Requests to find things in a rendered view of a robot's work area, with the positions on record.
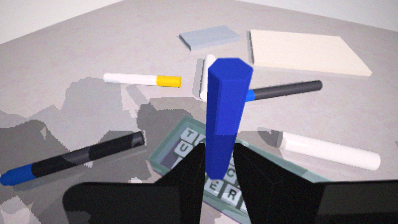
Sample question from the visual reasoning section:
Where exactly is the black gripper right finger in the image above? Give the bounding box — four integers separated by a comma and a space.
233, 143, 398, 224

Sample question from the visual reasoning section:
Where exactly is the small keyboard with keys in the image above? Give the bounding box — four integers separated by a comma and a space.
147, 115, 335, 224

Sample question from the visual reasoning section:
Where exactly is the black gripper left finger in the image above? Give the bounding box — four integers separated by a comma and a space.
62, 143, 205, 224

